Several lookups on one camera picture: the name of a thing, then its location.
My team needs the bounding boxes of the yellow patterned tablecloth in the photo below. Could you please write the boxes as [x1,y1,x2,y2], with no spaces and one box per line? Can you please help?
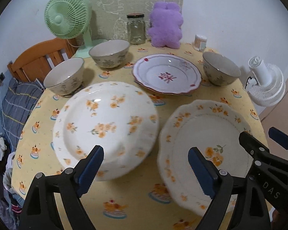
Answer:
[12,43,266,229]

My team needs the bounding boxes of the white standing fan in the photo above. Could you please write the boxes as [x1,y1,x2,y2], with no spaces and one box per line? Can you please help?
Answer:
[244,56,286,107]

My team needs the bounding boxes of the orange wooden chair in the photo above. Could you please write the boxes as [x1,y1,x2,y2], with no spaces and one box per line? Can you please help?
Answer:
[7,38,78,82]

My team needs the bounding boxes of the green cartoon mat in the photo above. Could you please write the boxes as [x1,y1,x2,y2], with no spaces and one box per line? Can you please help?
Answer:
[90,0,184,40]

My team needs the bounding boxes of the beige door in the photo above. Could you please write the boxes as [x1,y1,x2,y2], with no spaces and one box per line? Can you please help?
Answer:
[257,59,288,135]

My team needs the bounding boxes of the scalloped yellow flower plate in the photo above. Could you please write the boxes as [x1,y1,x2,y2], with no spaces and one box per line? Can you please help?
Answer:
[158,100,252,216]

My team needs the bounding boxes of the large floral ceramic bowl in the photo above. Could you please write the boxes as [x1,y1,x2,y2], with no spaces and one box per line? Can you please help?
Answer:
[202,51,241,86]

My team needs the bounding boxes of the cotton swab container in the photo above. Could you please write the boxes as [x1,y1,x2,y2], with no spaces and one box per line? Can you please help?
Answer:
[193,34,207,52]

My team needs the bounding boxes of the beaded yellow flower plate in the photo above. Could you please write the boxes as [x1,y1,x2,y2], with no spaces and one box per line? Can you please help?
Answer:
[52,81,159,181]

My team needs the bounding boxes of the green desk fan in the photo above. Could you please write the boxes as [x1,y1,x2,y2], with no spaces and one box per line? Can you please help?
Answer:
[44,0,106,58]

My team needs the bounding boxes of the red pattern white plate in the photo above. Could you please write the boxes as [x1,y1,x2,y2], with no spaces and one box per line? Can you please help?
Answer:
[132,53,202,95]

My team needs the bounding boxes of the glass jar black lid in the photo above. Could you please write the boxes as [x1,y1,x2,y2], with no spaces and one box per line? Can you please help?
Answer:
[127,13,146,45]

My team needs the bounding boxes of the purple plush toy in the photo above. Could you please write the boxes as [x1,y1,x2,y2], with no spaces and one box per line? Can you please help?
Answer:
[148,2,184,49]

